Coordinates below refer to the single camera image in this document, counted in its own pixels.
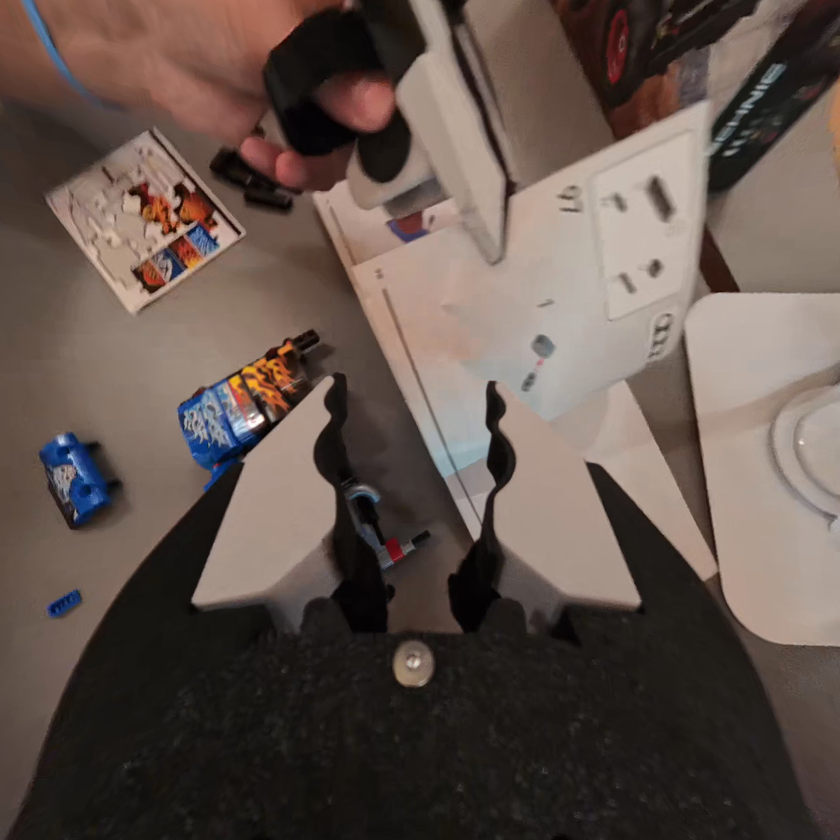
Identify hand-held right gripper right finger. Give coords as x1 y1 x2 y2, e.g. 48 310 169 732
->
448 381 643 634

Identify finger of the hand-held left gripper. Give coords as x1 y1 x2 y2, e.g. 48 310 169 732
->
397 0 511 265
465 0 616 193

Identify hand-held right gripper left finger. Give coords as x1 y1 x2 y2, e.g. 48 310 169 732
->
190 373 391 634

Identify grey and red lego part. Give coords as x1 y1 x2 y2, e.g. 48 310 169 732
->
340 481 432 573

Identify person's left forearm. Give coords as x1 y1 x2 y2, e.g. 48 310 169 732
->
0 0 63 101

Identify black lego beam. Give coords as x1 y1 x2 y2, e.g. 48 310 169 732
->
209 148 256 189
243 176 296 213

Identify lego instruction booklet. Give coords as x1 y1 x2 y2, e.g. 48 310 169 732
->
311 98 719 581

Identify blue flame sticker lego piece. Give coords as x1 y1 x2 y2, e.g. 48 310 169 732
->
37 431 123 530

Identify lego set box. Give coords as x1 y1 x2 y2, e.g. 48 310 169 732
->
558 0 840 194

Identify lego sticker sheet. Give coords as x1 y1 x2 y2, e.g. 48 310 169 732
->
45 128 248 316

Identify person's left hand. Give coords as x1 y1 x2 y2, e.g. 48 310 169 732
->
62 0 398 193

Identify white monitor stand base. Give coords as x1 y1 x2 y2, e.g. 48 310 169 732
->
682 292 840 648

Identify blue wristband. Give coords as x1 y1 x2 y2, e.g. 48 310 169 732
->
20 0 127 112

